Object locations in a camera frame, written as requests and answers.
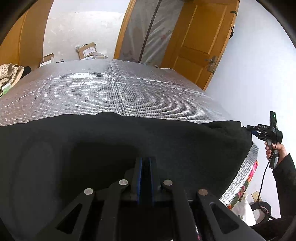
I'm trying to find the white cloth bundle on floor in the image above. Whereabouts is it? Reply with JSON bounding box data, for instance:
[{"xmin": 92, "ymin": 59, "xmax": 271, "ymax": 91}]
[{"xmin": 232, "ymin": 193, "xmax": 256, "ymax": 226}]

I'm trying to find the person's right black sleeve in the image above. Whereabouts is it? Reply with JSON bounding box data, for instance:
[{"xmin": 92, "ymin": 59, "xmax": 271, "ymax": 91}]
[{"xmin": 252, "ymin": 155, "xmax": 296, "ymax": 240}]

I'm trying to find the orange wooden wardrobe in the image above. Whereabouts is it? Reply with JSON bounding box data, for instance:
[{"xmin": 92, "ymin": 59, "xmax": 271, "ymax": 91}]
[{"xmin": 1, "ymin": 0, "xmax": 54, "ymax": 70}]

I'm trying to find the white small cardboard box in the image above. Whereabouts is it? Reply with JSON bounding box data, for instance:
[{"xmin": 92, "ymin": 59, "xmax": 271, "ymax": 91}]
[{"xmin": 40, "ymin": 53, "xmax": 55, "ymax": 67}]

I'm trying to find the translucent plastic door curtain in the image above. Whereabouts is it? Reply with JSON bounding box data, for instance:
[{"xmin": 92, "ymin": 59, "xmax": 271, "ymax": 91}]
[{"xmin": 114, "ymin": 0, "xmax": 185, "ymax": 67}]

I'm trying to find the colourful striped bedsheet edge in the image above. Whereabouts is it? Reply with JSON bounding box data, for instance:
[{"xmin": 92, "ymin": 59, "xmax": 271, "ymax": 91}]
[{"xmin": 227, "ymin": 160, "xmax": 258, "ymax": 210}]

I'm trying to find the black garment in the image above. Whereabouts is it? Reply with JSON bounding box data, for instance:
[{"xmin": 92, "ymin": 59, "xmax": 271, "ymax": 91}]
[{"xmin": 1, "ymin": 113, "xmax": 252, "ymax": 240}]

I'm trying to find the orange wooden door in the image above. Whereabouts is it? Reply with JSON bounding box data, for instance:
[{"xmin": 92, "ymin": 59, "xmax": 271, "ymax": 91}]
[{"xmin": 161, "ymin": 0, "xmax": 239, "ymax": 90}]

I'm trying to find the person's right hand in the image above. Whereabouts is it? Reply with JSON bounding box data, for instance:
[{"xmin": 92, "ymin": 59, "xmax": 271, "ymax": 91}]
[{"xmin": 264, "ymin": 142, "xmax": 288, "ymax": 164}]

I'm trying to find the beige floral blanket pile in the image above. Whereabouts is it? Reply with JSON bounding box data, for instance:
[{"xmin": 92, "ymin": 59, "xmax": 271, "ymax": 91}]
[{"xmin": 0, "ymin": 63, "xmax": 24, "ymax": 95}]

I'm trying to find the black tape roll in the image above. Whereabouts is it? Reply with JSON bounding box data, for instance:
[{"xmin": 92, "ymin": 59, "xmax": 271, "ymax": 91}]
[{"xmin": 250, "ymin": 201, "xmax": 271, "ymax": 224}]

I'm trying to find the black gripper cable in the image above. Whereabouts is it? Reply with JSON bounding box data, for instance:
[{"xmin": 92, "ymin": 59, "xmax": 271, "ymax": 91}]
[{"xmin": 257, "ymin": 120, "xmax": 278, "ymax": 219}]

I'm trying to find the brown cardboard box with label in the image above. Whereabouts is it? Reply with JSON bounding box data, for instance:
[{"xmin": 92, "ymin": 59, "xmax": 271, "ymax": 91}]
[{"xmin": 75, "ymin": 42, "xmax": 96, "ymax": 60}]

